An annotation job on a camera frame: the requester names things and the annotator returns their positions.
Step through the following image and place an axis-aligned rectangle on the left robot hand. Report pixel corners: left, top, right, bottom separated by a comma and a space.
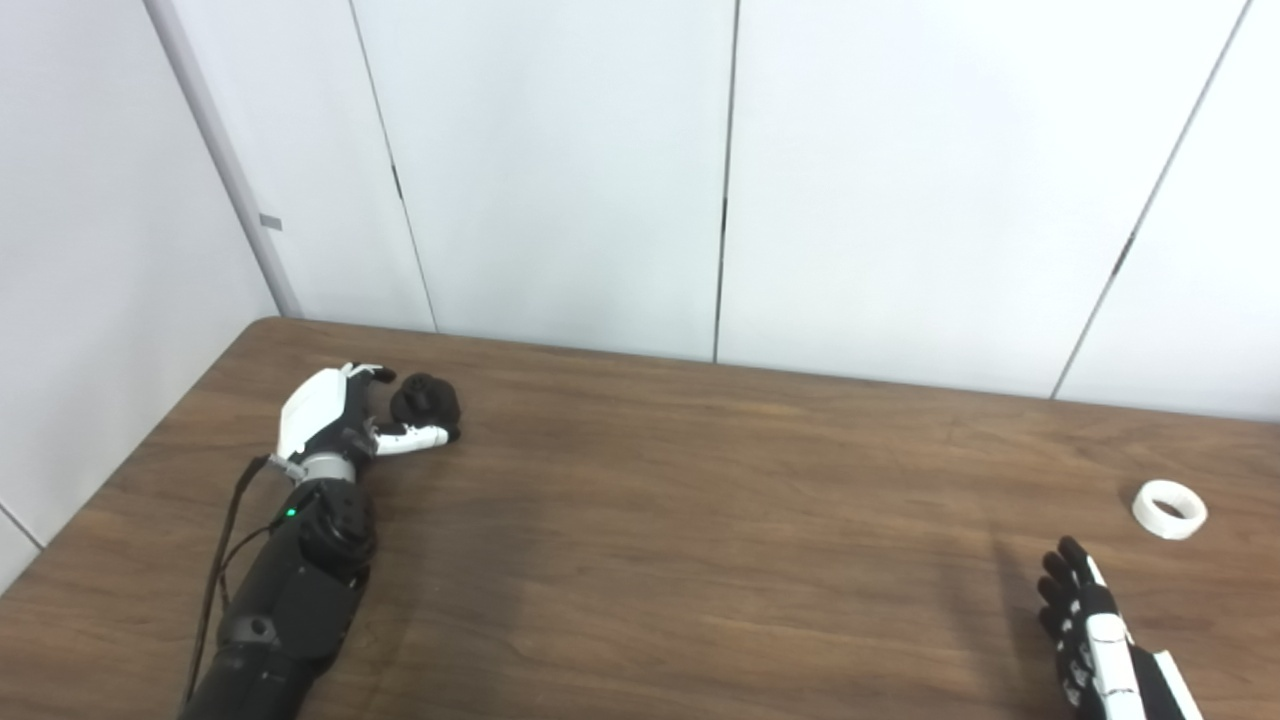
275, 362, 462, 481

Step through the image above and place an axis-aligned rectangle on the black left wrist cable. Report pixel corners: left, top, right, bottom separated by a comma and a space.
184, 454, 303, 703

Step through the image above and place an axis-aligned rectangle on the white ring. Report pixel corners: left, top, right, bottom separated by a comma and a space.
1131, 479, 1209, 542

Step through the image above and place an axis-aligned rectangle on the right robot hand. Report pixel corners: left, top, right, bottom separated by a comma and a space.
1036, 536, 1207, 720

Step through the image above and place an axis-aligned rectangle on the round black part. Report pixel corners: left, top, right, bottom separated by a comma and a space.
388, 373, 463, 432

